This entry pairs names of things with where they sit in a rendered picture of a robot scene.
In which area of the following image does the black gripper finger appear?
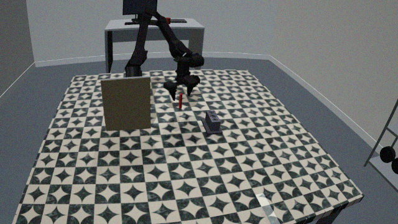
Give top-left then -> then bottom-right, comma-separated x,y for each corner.
170,90 -> 177,101
187,88 -> 193,96

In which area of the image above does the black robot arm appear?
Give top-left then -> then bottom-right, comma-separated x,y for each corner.
125,8 -> 205,89

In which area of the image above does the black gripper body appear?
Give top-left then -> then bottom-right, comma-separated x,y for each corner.
164,70 -> 190,91

